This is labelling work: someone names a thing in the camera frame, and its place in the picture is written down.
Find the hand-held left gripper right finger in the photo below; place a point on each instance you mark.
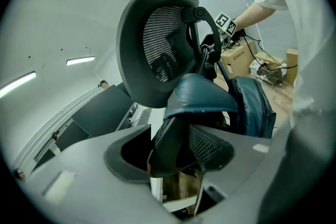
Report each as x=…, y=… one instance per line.
x=249, y=165

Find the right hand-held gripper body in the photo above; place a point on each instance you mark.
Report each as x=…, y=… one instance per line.
x=226, y=23

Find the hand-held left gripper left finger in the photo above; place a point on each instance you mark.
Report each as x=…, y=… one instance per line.
x=86, y=191

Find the person's right forearm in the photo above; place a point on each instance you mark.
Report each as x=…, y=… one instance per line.
x=254, y=17

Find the large cardboard box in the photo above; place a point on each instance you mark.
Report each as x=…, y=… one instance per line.
x=236, y=60

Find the black trash bag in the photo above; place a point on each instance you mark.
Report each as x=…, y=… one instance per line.
x=270, y=76

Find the tall cardboard box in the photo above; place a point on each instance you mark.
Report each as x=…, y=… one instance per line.
x=292, y=68

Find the large curved black monitor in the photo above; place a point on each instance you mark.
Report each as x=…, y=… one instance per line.
x=105, y=110

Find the black full-size keyboard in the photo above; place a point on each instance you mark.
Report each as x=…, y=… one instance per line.
x=144, y=116

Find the ceiling light strip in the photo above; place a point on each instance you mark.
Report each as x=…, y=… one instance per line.
x=15, y=85
x=80, y=61

